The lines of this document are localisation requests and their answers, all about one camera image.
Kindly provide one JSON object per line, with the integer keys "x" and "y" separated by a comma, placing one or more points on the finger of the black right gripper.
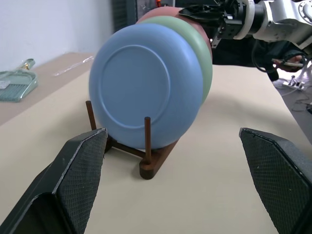
{"x": 202, "y": 13}

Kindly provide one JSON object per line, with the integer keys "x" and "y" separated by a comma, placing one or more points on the green plate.
{"x": 197, "y": 48}

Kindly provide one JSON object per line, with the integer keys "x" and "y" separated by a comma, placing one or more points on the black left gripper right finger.
{"x": 275, "y": 175}

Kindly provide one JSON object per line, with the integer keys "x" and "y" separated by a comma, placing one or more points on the dark smartphone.
{"x": 285, "y": 62}

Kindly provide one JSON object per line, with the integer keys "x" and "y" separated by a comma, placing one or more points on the wooden dish rack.
{"x": 148, "y": 168}

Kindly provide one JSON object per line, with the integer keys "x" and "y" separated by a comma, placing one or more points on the black mesh equipment cabinet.
{"x": 122, "y": 14}

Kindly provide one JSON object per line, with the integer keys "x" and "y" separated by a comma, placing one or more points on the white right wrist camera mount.
{"x": 249, "y": 14}

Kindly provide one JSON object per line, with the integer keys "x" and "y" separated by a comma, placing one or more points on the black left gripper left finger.
{"x": 73, "y": 175}

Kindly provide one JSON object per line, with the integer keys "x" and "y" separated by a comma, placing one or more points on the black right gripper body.
{"x": 231, "y": 24}

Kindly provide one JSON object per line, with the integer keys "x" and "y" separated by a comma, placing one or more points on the blue plate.
{"x": 136, "y": 83}

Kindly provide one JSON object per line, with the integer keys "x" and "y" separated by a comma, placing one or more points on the person's bare hand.
{"x": 303, "y": 61}

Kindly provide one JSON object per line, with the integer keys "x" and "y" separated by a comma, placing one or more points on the white metal stand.
{"x": 304, "y": 73}

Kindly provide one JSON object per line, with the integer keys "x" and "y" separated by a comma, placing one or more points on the person in dark clothing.
{"x": 231, "y": 53}

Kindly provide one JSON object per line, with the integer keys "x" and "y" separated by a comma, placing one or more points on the pink plate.
{"x": 161, "y": 12}

